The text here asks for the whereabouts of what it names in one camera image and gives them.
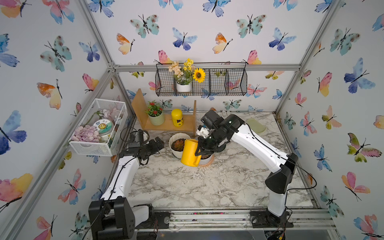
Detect pink artificial flower bunch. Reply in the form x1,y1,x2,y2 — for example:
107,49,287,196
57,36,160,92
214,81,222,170
71,125,101,143

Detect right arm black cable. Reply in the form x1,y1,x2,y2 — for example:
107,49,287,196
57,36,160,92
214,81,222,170
244,122,318,193

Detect white mesh wall basket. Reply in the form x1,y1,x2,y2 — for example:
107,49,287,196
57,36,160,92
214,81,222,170
69,99,128,157

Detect yellow plastic bottle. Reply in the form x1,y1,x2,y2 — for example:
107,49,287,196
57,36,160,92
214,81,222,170
171,109,184,127

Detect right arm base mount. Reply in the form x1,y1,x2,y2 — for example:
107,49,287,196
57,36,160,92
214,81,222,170
250,209,294,228

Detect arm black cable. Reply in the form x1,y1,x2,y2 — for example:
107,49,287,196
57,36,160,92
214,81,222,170
80,125,151,240
244,122,318,193

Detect black wire wall basket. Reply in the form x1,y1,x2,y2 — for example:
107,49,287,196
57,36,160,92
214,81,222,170
155,62,248,99

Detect green pot red flowers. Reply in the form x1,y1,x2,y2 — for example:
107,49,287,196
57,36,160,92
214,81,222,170
145,101,165,126

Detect wooden desktop shelf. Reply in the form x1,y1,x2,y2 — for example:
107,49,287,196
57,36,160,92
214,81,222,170
131,89,197,137

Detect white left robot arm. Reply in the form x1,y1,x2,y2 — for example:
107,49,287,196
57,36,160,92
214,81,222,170
89,137,165,240

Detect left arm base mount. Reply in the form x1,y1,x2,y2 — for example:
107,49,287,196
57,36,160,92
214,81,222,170
132,204,171,230

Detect terracotta pot saucer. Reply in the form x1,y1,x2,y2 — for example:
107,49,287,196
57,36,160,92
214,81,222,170
198,154,216,168

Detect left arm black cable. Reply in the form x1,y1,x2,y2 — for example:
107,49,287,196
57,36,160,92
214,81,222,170
80,125,151,240

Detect dark green pot saucer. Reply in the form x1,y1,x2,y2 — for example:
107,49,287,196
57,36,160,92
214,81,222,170
213,143,227,153

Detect round green label tin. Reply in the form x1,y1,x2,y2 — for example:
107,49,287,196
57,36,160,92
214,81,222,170
93,119,114,136

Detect white pot artificial flowers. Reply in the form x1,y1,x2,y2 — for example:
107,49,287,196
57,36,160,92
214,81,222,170
168,59,207,93

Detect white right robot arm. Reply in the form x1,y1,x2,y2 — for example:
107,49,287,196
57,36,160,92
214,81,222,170
195,110,298,217

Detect ribbed white pot red succulent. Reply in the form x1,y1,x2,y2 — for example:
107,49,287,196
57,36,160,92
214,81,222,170
169,133,191,159

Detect yellow plastic watering can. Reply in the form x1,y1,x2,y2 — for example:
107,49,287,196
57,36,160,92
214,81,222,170
181,139,201,167

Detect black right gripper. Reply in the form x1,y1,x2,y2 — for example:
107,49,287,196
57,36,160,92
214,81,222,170
192,130,223,156

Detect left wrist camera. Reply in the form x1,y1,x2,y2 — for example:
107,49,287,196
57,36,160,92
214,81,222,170
127,130,145,149

